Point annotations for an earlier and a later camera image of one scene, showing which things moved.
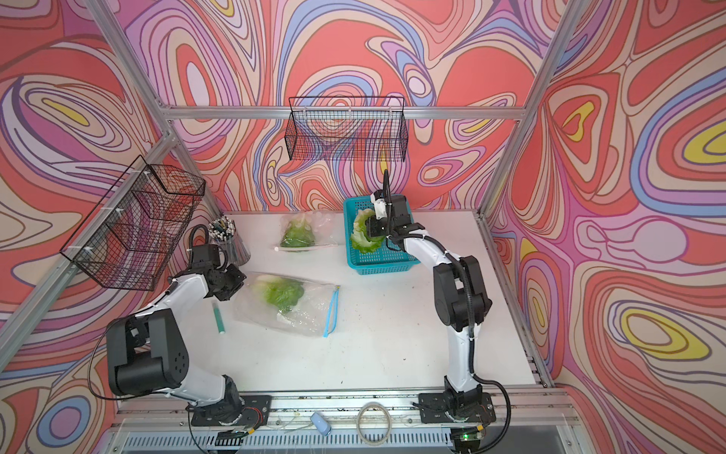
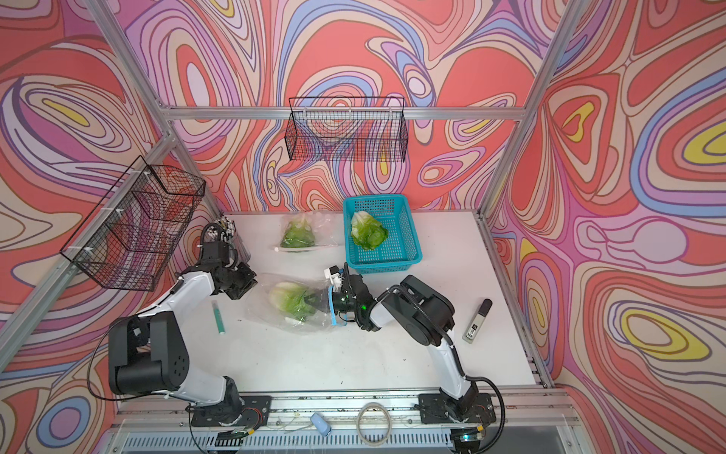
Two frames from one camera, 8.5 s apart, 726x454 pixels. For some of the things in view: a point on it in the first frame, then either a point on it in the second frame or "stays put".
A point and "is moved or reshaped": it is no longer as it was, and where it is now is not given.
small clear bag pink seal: [307, 230] stays put
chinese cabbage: [360, 239] stays put
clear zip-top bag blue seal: [288, 304] stays put
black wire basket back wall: [347, 129] stays put
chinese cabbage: [278, 292] is moved or reshaped
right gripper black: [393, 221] to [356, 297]
